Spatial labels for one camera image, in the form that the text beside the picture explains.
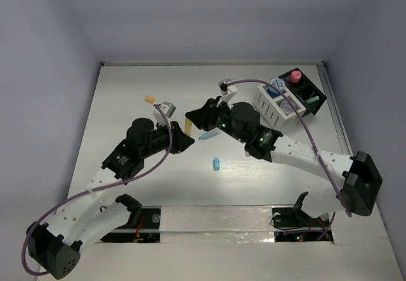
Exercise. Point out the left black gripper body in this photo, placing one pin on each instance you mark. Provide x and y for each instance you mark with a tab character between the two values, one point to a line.
159	141

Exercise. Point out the white slotted container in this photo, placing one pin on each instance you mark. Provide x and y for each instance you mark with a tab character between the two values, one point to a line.
269	107

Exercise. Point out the black container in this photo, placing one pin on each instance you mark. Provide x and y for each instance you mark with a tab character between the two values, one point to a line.
304	90

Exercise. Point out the blue eraser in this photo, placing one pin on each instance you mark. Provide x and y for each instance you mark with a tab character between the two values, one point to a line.
216	164

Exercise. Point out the orange eraser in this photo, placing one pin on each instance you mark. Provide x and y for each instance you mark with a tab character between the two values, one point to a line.
150	99

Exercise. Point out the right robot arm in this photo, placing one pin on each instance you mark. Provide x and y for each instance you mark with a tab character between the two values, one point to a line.
355	180

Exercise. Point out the yellow highlighter pen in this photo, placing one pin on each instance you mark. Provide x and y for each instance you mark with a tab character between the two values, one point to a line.
188	127

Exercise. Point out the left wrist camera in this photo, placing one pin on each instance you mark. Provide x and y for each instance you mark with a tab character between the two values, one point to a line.
167	108

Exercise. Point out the clear round jar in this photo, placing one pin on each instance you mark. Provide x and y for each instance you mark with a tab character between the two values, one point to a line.
286	107

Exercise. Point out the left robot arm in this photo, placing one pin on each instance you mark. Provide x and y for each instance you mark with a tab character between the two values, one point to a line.
58	239

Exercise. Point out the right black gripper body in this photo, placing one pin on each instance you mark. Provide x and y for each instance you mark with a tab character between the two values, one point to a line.
221	119

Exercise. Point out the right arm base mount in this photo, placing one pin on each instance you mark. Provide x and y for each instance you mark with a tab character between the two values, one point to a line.
291	224

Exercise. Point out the green highlighter pen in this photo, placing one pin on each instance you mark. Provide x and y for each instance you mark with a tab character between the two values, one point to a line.
312	100

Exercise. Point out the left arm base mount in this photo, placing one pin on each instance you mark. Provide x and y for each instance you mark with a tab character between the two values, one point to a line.
143	228

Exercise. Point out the pink capped tube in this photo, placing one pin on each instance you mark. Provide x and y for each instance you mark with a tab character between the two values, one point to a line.
295	77

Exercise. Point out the blue highlighter pen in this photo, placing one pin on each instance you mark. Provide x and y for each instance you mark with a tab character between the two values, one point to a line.
210	134

